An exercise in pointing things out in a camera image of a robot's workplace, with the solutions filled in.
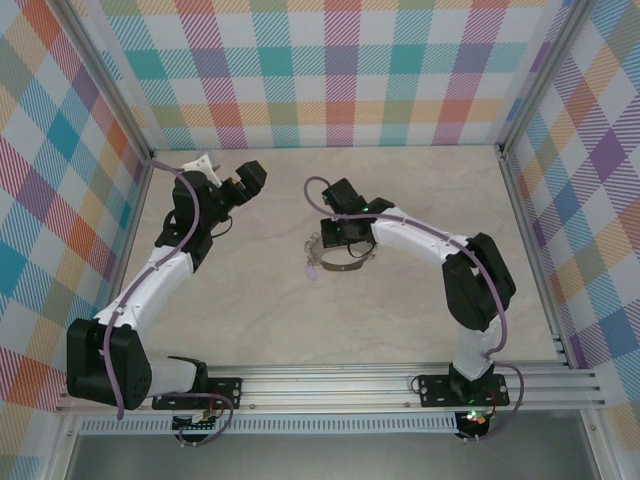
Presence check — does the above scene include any aluminium mounting rail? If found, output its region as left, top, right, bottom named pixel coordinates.
left=54, top=362, right=606, bottom=414

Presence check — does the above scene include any grey metal shelf panel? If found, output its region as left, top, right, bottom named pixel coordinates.
left=64, top=433, right=601, bottom=480

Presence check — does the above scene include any aluminium side rail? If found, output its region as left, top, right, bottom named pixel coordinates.
left=497, top=144, right=571, bottom=369
left=87, top=149, right=157, bottom=374

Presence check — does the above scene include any right controller board with lights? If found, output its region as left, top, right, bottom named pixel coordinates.
left=457, top=408, right=494, bottom=431

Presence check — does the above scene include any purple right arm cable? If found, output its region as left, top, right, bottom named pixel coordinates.
left=303, top=175, right=526, bottom=444

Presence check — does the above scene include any white slotted cable duct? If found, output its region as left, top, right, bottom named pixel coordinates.
left=79, top=413, right=459, bottom=435

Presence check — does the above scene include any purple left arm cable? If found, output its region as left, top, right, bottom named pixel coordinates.
left=102, top=159, right=236, bottom=448

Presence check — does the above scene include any aluminium frame post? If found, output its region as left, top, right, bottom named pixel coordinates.
left=49, top=0, right=157, bottom=161
left=494, top=0, right=596, bottom=159

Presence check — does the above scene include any large metal keyring with rings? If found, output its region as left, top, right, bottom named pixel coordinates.
left=302, top=230, right=379, bottom=274

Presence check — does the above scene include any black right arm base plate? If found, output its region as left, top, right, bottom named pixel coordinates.
left=418, top=372, right=509, bottom=407

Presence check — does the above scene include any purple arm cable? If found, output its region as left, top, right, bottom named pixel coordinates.
left=102, top=159, right=236, bottom=448
left=303, top=175, right=526, bottom=444

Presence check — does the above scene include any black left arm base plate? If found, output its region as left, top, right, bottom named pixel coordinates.
left=152, top=375, right=245, bottom=411

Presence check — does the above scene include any left controller board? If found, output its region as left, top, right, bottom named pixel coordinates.
left=171, top=412, right=221, bottom=434

